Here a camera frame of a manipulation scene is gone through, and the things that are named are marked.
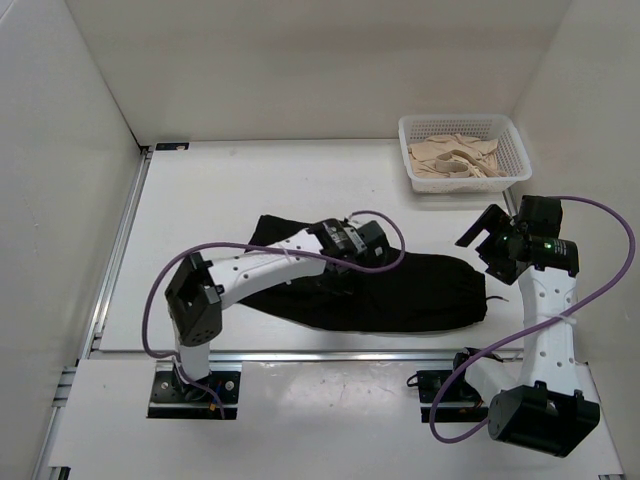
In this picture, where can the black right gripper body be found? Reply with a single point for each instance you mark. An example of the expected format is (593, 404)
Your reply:
(519, 233)

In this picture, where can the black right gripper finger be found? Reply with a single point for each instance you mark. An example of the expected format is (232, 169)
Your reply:
(493, 219)
(496, 252)

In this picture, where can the black trousers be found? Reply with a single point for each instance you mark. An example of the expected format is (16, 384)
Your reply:
(410, 293)

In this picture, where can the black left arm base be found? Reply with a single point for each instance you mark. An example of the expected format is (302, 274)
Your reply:
(172, 399)

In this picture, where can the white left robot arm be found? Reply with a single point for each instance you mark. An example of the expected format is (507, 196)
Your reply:
(200, 290)

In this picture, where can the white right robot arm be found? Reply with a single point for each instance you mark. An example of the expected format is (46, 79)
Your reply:
(544, 407)

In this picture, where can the beige trousers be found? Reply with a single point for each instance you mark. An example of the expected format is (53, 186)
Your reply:
(455, 157)

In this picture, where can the white plastic basket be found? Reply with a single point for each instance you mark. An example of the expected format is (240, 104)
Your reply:
(511, 155)

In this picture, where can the small black label plate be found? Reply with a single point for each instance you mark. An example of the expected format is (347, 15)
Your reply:
(172, 146)

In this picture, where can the silver right aluminium rail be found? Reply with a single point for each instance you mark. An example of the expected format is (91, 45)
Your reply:
(510, 200)

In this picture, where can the silver aluminium rail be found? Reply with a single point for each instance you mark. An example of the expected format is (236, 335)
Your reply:
(510, 200)
(312, 356)
(98, 315)

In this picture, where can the silver front aluminium rail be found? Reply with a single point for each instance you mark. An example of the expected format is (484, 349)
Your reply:
(312, 356)

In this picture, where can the silver left aluminium rail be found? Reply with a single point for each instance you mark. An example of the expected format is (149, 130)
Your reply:
(98, 315)

